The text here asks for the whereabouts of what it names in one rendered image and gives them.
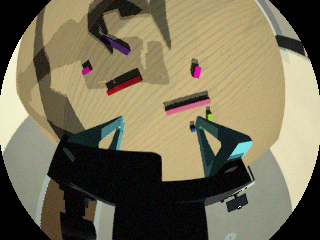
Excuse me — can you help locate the pink rod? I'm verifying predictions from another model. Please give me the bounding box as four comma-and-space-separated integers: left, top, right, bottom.
165, 97, 211, 115

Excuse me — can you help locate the lime green rod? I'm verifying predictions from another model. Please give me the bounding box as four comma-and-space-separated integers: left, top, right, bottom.
206, 111, 212, 121

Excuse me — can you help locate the magenta rod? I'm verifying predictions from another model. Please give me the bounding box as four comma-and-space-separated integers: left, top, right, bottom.
82, 65, 93, 75
192, 66, 201, 78

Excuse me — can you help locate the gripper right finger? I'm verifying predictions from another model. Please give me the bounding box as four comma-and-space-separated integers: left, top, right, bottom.
195, 116, 253, 177

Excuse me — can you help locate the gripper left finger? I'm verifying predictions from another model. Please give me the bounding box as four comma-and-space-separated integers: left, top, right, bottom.
67, 116, 124, 150

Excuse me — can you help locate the red rod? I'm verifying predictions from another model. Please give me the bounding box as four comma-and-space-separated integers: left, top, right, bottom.
106, 75, 143, 96

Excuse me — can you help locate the purple rod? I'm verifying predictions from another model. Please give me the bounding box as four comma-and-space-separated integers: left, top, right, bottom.
100, 35, 131, 55

